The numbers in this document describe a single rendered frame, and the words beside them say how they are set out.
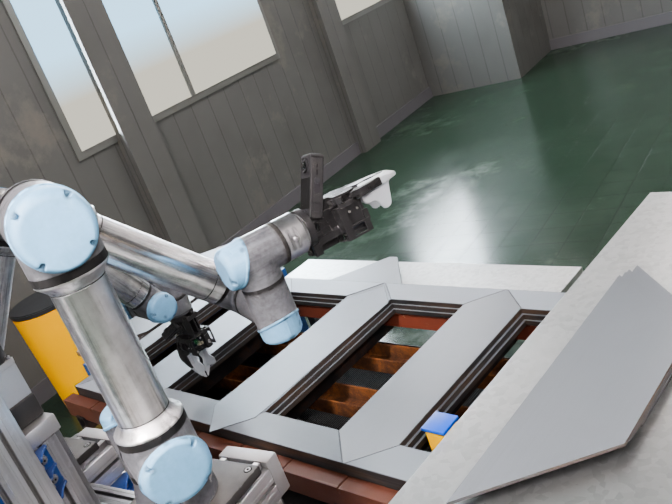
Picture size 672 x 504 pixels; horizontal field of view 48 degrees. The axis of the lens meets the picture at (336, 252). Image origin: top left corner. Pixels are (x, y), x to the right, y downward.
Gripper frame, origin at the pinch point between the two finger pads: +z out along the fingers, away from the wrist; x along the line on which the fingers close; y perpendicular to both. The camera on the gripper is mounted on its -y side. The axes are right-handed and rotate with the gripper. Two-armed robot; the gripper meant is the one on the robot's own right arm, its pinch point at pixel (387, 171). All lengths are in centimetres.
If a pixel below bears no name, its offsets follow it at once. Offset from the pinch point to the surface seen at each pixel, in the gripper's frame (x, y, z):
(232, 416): -69, 51, -31
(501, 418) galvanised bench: 17.3, 43.3, -7.3
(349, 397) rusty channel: -75, 68, 3
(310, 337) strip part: -84, 49, 3
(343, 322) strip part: -82, 49, 13
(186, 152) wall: -440, -2, 98
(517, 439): 26, 42, -11
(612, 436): 38, 44, -3
